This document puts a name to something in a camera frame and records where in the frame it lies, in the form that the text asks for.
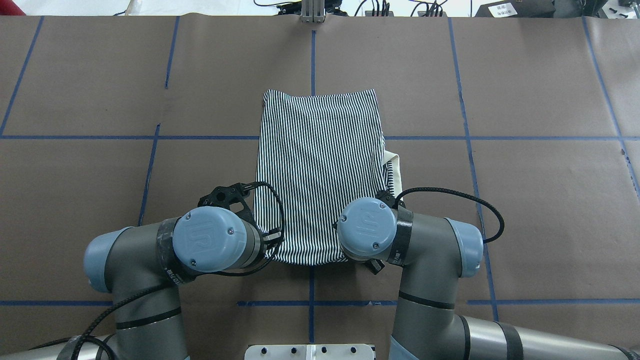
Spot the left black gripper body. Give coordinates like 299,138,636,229
255,226,281,261

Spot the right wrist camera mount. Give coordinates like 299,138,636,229
375,190,406,210

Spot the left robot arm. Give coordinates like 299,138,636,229
3,206,286,360

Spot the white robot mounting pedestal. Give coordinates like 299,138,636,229
244,342,377,360

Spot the black box with label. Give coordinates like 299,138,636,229
474,0,556,19

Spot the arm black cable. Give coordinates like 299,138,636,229
398,187,506,245
30,181,286,360

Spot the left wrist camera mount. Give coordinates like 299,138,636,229
197,182,255,223

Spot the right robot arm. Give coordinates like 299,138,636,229
336,197,639,360

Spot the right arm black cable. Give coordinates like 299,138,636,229
398,187,506,245

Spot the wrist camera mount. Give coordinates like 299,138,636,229
197,182,255,223
375,190,406,210

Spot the aluminium frame post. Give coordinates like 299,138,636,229
300,0,326,24

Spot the striped polo shirt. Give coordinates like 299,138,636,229
254,89,403,266

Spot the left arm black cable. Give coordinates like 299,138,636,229
30,181,286,360

